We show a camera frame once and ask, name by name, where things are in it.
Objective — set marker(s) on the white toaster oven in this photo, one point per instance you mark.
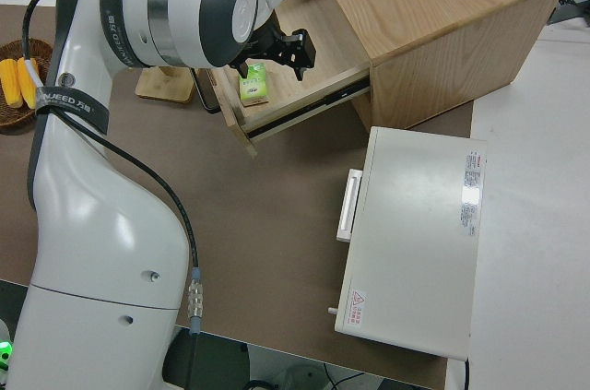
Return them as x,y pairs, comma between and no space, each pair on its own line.
415,247

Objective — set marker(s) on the yellow corn cob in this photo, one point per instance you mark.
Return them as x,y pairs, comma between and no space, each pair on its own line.
9,83
25,86

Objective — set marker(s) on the green drink carton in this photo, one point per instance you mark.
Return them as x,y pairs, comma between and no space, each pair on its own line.
252,86

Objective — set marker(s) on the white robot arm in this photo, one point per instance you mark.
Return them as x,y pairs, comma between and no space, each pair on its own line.
92,224

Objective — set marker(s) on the light wooden cabinet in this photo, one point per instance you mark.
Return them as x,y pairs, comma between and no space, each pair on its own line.
438,16

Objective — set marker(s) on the wooden mug tree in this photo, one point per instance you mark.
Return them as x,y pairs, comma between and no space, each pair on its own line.
161,86

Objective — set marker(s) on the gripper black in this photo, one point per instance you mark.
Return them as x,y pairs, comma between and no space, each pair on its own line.
269,46

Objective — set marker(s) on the brown wicker basket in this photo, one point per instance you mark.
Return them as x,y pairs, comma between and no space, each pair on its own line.
14,115

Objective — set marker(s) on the black round stand base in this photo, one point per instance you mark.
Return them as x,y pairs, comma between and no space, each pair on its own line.
216,362

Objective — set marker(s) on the brown table mat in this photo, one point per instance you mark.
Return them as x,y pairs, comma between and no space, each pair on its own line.
276,224

